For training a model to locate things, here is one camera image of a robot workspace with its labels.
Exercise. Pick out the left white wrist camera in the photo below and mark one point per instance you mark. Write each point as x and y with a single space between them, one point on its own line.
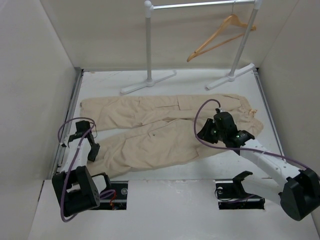
65 142

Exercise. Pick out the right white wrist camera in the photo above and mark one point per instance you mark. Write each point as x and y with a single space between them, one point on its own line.
219 110

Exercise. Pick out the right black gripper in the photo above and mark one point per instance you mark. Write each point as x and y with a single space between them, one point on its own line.
204 133

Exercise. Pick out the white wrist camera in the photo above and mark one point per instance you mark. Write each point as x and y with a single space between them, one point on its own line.
219 110
65 142

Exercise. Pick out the beige trousers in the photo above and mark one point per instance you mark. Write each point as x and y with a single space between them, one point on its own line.
158 131

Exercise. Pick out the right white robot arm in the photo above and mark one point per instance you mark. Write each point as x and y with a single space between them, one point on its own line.
296 190

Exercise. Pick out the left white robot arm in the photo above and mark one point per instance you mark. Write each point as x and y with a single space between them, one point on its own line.
76 190

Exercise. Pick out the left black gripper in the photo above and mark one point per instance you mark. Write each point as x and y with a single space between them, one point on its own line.
92 156

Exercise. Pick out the white clothes rack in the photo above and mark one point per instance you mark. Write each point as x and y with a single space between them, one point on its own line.
232 20

